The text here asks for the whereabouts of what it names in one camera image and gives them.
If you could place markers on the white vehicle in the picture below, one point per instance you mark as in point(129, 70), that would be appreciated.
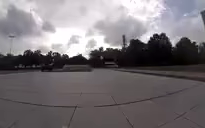
point(110, 64)

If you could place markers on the low grass mound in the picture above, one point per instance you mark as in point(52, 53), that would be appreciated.
point(76, 68)

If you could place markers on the tall dark tower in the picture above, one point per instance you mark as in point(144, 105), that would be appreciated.
point(124, 41)

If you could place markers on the grey concrete pavement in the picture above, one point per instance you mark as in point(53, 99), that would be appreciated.
point(100, 96)

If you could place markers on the dark vehicle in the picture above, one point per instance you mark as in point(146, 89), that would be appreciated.
point(47, 67)

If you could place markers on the row of dark trees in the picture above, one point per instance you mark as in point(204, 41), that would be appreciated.
point(156, 50)

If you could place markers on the grass strip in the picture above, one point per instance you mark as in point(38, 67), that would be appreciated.
point(176, 68)

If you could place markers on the tall floodlight mast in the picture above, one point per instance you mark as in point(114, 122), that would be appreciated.
point(11, 45)

